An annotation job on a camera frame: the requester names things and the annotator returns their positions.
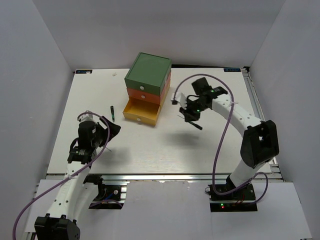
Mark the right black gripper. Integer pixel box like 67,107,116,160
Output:
178,98,208,123

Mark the slim black screwdriver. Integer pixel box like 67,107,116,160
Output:
110,105,115,123

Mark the yellow bottom drawer box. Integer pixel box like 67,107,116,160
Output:
122,97,163,126

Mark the green top drawer box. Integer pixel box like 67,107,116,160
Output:
124,52,172,96

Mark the orange drawer box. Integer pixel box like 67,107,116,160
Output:
126,71,172,107

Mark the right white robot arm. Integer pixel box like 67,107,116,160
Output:
171,74,280,200

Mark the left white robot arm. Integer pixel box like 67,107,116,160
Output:
34,115,121,240

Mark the right black logo sticker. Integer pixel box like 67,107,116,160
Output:
223,67,241,73

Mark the black logo sticker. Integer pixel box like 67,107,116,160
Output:
75,69,93,74
223,67,241,73

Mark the left black logo sticker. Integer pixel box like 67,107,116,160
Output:
75,69,93,74

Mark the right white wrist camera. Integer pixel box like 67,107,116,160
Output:
171,92,187,109

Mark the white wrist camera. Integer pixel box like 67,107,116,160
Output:
77,111,95,123
171,92,187,109

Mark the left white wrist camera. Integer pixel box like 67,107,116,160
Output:
77,111,95,123

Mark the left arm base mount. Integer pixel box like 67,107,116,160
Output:
83,174,127,210

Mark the aluminium front rail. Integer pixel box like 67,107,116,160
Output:
46,172,232,182

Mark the aluminium rail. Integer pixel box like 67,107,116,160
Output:
240,67,280,173
46,172,232,182

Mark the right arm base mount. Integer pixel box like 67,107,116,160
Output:
204,183,258,213

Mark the aluminium right side rail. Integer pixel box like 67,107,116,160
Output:
240,67,280,173

